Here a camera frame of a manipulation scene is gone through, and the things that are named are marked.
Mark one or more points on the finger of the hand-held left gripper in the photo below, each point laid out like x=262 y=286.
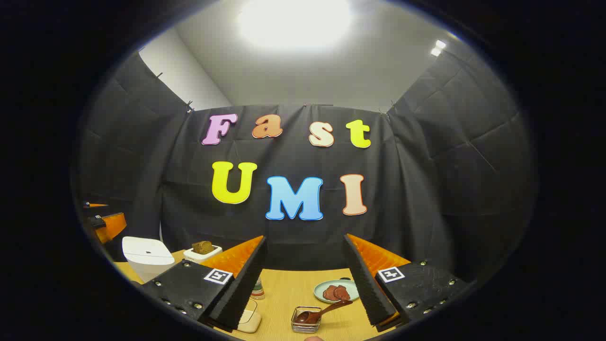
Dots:
x=94 y=205
x=112 y=226

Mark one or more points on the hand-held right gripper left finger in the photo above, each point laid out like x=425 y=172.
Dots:
x=246 y=284

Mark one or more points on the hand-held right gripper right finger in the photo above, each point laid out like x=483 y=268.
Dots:
x=367 y=284

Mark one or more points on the brown wooden spoon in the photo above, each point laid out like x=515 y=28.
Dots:
x=331 y=308

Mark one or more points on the white rice cooker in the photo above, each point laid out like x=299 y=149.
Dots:
x=147 y=255

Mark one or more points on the clear plastic bottle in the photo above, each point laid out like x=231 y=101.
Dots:
x=258 y=291

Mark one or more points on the red meat slice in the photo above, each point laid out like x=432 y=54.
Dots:
x=343 y=292
x=330 y=293

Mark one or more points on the light green plate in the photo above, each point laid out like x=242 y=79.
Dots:
x=338 y=282

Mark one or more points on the cream rounded board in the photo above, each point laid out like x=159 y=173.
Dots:
x=251 y=323

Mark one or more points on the white toaster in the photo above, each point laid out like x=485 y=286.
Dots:
x=201 y=257

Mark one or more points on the brown bread slice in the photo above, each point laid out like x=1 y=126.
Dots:
x=202 y=247

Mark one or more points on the black backdrop cloth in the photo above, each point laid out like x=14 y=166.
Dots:
x=426 y=189

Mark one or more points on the small ceiling spotlight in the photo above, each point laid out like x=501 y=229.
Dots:
x=438 y=47

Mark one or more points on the ceiling light panel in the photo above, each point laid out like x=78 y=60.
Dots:
x=293 y=21

